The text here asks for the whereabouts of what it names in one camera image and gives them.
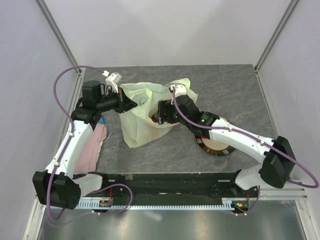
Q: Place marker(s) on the dark round fruit plate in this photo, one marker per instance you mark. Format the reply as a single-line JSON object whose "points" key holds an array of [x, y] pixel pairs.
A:
{"points": [[210, 146]]}

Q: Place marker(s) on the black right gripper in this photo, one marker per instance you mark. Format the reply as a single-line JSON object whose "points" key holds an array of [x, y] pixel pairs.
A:
{"points": [[165, 106]]}

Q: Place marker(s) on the light blue cable duct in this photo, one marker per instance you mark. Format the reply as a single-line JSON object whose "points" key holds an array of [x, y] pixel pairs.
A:
{"points": [[102, 204]]}

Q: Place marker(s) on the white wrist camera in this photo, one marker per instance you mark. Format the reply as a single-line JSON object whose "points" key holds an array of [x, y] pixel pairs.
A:
{"points": [[176, 91], [112, 80]]}

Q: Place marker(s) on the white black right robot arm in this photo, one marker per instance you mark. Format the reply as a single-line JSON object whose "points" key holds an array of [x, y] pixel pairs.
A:
{"points": [[273, 155]]}

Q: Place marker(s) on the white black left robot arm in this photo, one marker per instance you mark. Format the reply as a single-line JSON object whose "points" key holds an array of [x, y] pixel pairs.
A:
{"points": [[56, 185]]}

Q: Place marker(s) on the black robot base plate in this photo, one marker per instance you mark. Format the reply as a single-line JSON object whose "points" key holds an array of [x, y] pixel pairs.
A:
{"points": [[208, 188]]}

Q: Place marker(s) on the blue cloth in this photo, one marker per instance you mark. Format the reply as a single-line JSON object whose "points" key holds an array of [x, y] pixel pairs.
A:
{"points": [[102, 121]]}

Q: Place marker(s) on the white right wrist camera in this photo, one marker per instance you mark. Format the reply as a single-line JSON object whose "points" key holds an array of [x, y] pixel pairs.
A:
{"points": [[176, 91]]}

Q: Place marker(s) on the pink folded cloth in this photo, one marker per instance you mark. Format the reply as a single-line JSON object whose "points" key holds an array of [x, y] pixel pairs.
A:
{"points": [[87, 161]]}

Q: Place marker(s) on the aluminium frame post right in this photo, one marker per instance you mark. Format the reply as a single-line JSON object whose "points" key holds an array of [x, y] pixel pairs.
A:
{"points": [[276, 33]]}

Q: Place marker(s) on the aluminium frame post left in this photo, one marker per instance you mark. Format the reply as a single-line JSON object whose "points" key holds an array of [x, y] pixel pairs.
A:
{"points": [[56, 31]]}

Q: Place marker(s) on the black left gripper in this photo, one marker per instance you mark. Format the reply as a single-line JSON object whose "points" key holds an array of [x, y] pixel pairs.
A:
{"points": [[124, 103]]}

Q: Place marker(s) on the green avocado print plastic bag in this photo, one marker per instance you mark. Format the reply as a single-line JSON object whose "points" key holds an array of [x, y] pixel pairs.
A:
{"points": [[137, 127]]}

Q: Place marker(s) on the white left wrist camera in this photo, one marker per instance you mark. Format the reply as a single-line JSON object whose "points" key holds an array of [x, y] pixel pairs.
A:
{"points": [[112, 80]]}

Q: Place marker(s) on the aluminium frame post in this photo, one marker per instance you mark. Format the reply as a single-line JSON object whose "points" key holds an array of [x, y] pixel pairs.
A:
{"points": [[56, 31], [276, 33]]}

